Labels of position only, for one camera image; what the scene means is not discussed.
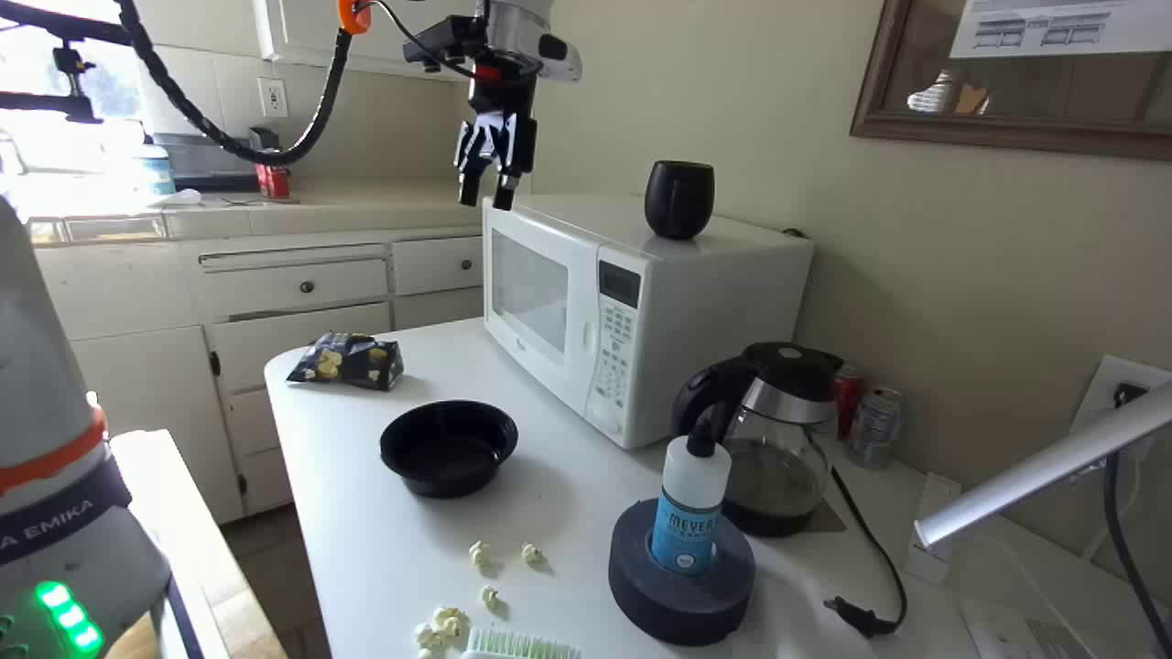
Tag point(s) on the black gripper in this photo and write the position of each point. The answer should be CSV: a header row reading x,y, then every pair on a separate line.
x,y
501,135

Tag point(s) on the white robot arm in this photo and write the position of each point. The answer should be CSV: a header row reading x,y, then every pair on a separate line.
x,y
74,562

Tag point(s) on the black bowl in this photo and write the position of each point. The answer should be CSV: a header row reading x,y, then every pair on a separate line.
x,y
447,449

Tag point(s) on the white microwave oven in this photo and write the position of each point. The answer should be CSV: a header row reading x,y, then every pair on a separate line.
x,y
614,320

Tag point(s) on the black mug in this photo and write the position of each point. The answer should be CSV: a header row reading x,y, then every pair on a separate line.
x,y
679,200

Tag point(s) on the red can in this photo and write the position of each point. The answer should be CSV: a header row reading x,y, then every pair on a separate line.
x,y
271,180

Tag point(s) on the blue label bottle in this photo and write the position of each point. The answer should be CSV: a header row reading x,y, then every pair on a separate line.
x,y
691,497

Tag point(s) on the glass coffee pot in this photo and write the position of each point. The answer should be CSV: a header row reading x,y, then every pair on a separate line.
x,y
772,396

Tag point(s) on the white green scrub brush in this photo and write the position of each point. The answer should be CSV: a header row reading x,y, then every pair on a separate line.
x,y
513,647

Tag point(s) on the wooden framed picture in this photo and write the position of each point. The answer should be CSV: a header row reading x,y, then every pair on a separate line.
x,y
1022,75

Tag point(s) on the white lamp bar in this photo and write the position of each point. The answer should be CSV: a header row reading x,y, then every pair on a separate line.
x,y
1081,449

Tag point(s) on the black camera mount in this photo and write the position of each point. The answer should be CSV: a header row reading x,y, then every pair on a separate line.
x,y
68,61

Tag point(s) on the white wall outlet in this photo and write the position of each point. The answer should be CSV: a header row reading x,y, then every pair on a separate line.
x,y
1116,383

